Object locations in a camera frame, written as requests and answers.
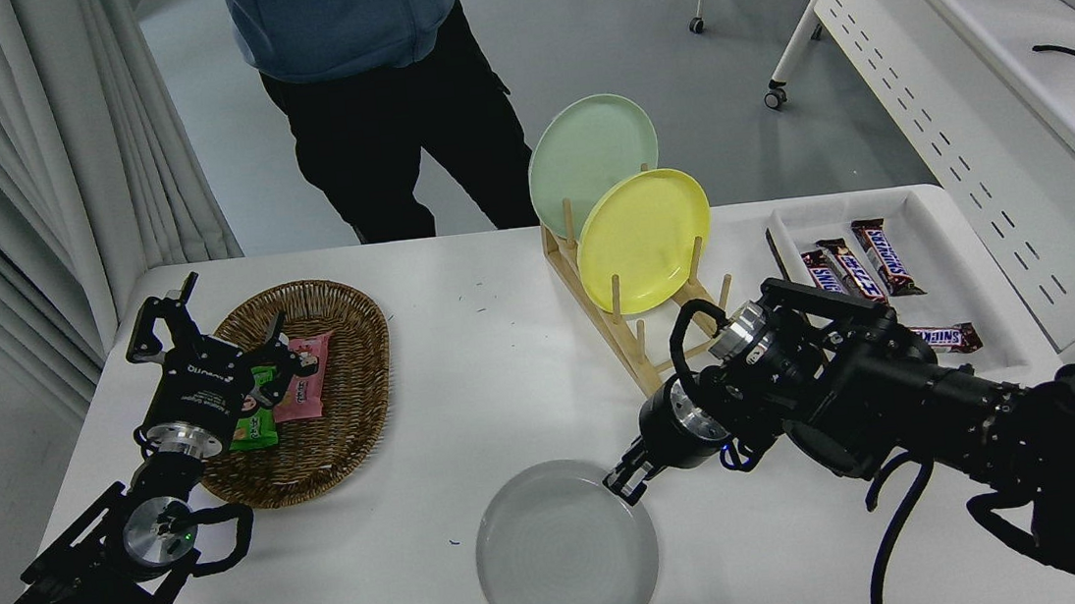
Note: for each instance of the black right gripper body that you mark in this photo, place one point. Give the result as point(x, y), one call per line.
point(664, 433)

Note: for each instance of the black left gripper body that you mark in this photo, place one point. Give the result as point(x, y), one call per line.
point(200, 384)

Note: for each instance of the white plate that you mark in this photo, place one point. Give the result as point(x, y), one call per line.
point(562, 561)

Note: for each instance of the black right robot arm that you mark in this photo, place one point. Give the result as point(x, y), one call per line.
point(952, 410)

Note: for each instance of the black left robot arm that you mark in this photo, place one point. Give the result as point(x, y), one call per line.
point(82, 592)

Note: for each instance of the wooden plate rack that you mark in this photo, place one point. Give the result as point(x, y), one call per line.
point(638, 371)

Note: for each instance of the yellow plate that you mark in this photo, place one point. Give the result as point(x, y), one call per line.
point(645, 237)

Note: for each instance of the pale green plate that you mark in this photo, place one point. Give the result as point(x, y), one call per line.
point(583, 155)

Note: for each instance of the pink snack packet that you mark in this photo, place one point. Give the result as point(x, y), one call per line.
point(310, 399)

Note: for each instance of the brown wicker basket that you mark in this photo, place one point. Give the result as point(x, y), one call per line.
point(346, 360)

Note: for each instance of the green snack packet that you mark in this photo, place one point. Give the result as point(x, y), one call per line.
point(254, 430)

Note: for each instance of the white pleated curtain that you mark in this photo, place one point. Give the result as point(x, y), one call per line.
point(39, 143)

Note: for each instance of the brown Snickers bar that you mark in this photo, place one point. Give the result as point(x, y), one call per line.
point(883, 254)
point(823, 273)
point(950, 338)
point(852, 270)

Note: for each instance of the person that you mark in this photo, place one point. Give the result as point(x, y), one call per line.
point(381, 110)

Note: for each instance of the white rectangular tray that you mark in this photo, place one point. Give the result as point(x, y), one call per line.
point(935, 234)

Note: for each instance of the white desk with perforated panel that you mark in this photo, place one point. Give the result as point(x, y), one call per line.
point(970, 83)

